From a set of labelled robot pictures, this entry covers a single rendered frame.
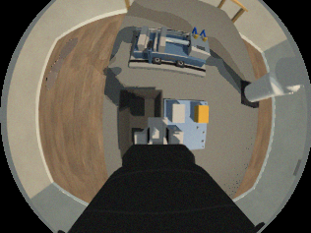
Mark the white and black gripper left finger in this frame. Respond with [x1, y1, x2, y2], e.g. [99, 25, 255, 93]
[137, 127, 150, 145]

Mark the yellow rectangular block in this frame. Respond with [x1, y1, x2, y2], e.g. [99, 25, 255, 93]
[194, 105, 209, 123]

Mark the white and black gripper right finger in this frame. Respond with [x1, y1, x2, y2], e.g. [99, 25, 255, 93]
[166, 127, 180, 145]

